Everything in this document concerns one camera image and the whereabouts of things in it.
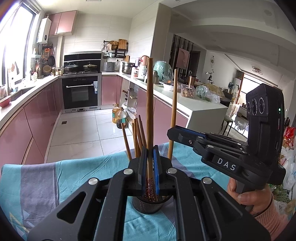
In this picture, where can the pink upper cabinet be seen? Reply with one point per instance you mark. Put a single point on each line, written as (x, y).
(62, 23)

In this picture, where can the pink sleeve right forearm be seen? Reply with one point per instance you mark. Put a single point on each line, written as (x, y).
(270, 218)

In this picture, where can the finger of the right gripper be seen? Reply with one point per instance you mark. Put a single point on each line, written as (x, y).
(193, 143)
(181, 132)

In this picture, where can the black mesh utensil holder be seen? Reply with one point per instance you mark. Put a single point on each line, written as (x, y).
(149, 207)

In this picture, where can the white water heater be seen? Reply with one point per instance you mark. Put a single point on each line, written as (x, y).
(43, 32)

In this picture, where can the black range hood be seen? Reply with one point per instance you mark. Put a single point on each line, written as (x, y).
(84, 60)

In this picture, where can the steel pot on counter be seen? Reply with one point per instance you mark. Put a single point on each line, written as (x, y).
(127, 67)

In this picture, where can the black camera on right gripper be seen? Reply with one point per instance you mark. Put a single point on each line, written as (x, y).
(266, 118)

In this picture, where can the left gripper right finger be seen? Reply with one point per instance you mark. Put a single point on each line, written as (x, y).
(160, 164)

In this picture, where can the green round appliance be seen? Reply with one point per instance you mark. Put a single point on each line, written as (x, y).
(164, 71)

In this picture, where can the bamboo chopstick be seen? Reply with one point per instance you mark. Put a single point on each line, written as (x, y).
(141, 129)
(150, 127)
(173, 112)

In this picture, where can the teal grey tablecloth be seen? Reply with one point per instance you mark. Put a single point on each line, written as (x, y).
(31, 192)

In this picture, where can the brown wooden chopstick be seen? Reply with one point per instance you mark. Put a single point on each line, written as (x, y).
(126, 142)

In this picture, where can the right hand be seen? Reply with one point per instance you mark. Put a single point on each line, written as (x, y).
(260, 200)

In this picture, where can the dark sauce bottle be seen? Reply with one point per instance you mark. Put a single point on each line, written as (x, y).
(121, 118)

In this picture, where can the wooden chopstick red pattern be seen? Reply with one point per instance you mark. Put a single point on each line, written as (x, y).
(135, 140)

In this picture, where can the red bowl on counter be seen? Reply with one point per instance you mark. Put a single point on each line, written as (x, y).
(5, 101)

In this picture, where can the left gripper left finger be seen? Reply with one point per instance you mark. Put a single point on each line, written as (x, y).
(137, 184)

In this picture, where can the cooking oil bottle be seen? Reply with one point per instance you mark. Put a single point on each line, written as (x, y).
(115, 110)

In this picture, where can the black built-in oven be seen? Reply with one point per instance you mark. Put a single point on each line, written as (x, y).
(81, 92)

